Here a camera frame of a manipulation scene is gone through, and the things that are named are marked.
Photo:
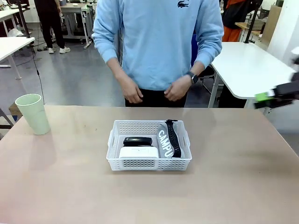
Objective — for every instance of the white plastic bag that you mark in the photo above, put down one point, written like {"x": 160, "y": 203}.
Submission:
{"x": 15, "y": 32}

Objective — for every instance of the person in black clothes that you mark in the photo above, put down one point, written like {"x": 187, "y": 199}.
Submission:
{"x": 50, "y": 23}

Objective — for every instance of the white table with white legs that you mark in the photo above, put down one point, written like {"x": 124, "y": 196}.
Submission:
{"x": 11, "y": 46}

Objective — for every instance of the black camera stand pole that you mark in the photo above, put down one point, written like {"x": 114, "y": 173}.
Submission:
{"x": 23, "y": 18}

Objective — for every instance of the black wrist watch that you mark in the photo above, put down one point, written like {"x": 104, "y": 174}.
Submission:
{"x": 193, "y": 77}

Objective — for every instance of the large white rounded table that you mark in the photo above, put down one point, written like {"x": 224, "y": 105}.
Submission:
{"x": 247, "y": 65}

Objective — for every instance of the person's left forearm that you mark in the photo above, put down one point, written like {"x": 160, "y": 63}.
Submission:
{"x": 198, "y": 67}

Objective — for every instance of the person in orange trousers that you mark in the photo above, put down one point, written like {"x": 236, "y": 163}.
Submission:
{"x": 233, "y": 23}

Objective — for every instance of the person's left hand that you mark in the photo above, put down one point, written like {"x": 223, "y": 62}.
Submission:
{"x": 177, "y": 89}

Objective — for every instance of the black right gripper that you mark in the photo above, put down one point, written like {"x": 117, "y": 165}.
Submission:
{"x": 287, "y": 89}

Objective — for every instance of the light blue sweatshirt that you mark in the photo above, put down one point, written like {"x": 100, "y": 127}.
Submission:
{"x": 158, "y": 39}

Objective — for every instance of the black vertical pole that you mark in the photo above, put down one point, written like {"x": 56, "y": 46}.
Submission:
{"x": 251, "y": 22}

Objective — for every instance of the black stapler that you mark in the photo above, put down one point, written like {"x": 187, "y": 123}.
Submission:
{"x": 137, "y": 140}

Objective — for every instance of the person's right hand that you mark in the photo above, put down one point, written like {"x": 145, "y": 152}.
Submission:
{"x": 132, "y": 89}

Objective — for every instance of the black trousers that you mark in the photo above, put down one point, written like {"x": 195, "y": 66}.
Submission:
{"x": 154, "y": 98}

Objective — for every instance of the light green plastic cup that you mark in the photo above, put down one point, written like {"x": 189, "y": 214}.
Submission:
{"x": 35, "y": 116}

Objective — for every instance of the grey Campus pencil case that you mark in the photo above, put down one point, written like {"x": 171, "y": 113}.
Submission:
{"x": 164, "y": 144}

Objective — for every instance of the person's right forearm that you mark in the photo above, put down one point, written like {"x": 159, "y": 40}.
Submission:
{"x": 116, "y": 68}

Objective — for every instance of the dark folding chair frame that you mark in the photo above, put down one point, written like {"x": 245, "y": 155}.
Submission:
{"x": 4, "y": 121}

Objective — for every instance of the white perforated plastic basket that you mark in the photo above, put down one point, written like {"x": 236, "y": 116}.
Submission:
{"x": 121, "y": 163}

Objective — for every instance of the white rectangular box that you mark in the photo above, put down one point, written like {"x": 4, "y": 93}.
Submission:
{"x": 137, "y": 152}

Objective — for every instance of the wooden top desk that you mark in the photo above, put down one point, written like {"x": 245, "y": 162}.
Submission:
{"x": 250, "y": 28}

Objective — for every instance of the brown cardboard sheet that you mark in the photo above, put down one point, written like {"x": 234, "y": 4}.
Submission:
{"x": 272, "y": 22}

